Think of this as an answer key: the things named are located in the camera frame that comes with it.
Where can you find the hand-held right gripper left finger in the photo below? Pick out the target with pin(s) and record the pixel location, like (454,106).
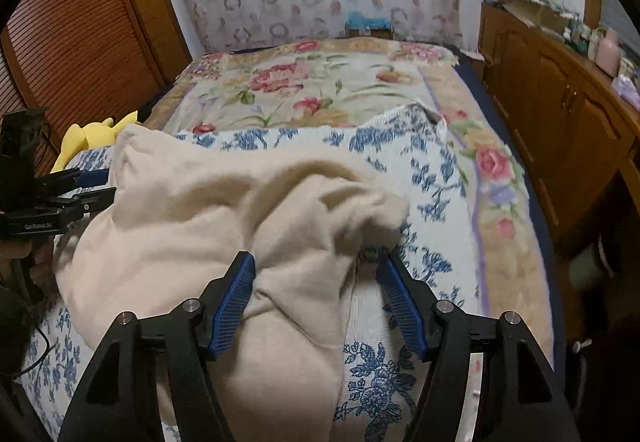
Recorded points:
(232,307)

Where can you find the wooden cabinet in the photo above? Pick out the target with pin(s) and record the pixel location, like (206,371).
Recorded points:
(550,86)

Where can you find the person's left hand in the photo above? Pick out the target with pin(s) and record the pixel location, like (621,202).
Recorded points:
(35,254)

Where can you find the brown louvered wardrobe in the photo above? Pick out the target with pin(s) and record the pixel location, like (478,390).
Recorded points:
(75,36)

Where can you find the cream knit sweater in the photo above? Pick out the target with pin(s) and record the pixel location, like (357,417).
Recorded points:
(200,212)

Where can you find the teal item on box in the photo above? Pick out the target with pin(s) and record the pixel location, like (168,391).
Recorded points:
(367,25)

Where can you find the purple tissue pack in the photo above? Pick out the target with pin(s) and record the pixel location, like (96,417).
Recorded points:
(626,88)

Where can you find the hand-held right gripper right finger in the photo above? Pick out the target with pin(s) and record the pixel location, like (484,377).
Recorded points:
(402,307)

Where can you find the yellow plush toy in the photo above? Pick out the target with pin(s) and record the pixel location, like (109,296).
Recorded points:
(90,134)

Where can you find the grey window blind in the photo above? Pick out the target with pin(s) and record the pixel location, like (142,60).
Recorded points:
(620,6)

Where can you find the pink floral blanket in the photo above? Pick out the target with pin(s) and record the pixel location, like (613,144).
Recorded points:
(310,81)

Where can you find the clutter pile on cabinet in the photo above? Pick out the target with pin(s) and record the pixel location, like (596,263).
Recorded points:
(535,14)

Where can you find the pink bottle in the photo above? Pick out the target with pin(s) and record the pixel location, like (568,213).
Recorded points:
(608,52)

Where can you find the blue floral blanket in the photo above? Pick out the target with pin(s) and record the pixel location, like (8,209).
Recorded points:
(440,202)

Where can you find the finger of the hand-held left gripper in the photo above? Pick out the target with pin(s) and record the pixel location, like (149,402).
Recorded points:
(97,198)
(90,178)

